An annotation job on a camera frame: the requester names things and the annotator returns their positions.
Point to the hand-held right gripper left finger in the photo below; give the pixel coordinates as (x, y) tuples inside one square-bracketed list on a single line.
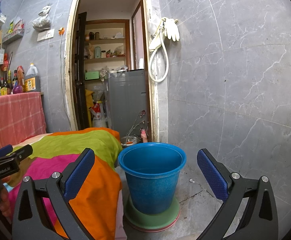
[(79, 175)]

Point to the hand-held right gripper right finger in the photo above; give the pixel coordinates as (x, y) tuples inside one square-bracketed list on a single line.
[(213, 177)]

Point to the blue plastic bucket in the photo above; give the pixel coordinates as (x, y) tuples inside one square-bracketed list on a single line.
[(150, 187)]

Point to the light blue cloth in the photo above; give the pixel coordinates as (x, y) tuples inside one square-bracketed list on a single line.
[(7, 187)]

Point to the colourful patchwork blanket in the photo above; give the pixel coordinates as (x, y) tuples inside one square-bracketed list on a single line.
[(85, 142)]

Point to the pink checked cloth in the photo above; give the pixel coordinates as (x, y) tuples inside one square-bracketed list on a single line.
[(15, 115)]

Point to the white red rice sack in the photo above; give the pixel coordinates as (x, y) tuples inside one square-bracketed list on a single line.
[(99, 120)]

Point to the purple onion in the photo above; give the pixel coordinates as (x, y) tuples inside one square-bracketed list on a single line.
[(17, 90)]

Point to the metal bowl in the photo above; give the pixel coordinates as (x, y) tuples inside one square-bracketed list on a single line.
[(129, 138)]

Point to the tall dark bottle yellow label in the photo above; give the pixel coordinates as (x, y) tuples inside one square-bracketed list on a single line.
[(5, 85)]

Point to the large dark oil jug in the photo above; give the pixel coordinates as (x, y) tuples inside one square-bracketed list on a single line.
[(32, 80)]

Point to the dark soy sauce bottle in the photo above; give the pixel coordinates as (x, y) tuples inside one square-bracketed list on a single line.
[(14, 78)]

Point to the yellow sauce bottle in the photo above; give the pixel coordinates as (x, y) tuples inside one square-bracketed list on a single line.
[(9, 76)]

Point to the orange red bottle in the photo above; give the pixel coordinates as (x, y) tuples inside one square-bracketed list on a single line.
[(21, 76)]

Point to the pink bottle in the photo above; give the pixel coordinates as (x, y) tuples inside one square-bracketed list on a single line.
[(143, 135)]

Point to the pink plastic basin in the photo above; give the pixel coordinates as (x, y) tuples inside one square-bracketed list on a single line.
[(148, 230)]

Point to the clear plastic bags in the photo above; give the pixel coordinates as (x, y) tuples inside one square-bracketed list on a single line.
[(99, 91)]

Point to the red mesh bag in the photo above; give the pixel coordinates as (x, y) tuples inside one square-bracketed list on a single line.
[(5, 62)]

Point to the grey washing machine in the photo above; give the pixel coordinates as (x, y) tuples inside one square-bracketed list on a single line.
[(125, 100)]

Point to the green box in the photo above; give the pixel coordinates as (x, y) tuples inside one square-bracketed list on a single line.
[(91, 75)]

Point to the dark wooden door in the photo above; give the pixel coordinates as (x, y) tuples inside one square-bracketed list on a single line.
[(79, 67)]

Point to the crumpled grey bags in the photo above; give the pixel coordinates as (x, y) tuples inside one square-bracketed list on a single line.
[(104, 73)]

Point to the green packet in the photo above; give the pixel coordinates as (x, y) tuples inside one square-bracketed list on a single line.
[(10, 27)]

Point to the white jar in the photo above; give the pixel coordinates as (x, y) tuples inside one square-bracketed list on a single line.
[(103, 54)]

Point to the green thermos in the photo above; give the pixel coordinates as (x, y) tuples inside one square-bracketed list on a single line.
[(97, 52)]

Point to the red packet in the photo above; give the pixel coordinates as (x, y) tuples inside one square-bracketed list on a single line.
[(18, 25)]

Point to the orange plug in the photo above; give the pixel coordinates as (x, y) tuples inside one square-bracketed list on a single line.
[(61, 30)]

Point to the hanging clear plastic bag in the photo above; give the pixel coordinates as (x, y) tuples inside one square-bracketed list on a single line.
[(41, 22)]

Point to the dark jar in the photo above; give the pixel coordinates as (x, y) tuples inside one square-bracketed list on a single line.
[(91, 36)]

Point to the wooden shelf unit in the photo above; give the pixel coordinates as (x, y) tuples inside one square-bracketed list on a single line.
[(105, 41)]

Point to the cream rubber glove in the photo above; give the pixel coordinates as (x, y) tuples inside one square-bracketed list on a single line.
[(155, 41)]

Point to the white rubber glove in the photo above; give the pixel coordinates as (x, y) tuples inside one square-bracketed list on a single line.
[(172, 30)]

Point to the worn door frame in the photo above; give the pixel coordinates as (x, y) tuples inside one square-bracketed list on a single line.
[(69, 55)]

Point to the grey wall rack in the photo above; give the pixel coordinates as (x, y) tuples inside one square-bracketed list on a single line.
[(13, 36)]

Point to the white wall socket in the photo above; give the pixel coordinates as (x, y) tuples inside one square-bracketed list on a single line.
[(46, 35)]

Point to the translucent wall bag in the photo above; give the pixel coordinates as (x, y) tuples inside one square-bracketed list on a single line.
[(153, 25)]

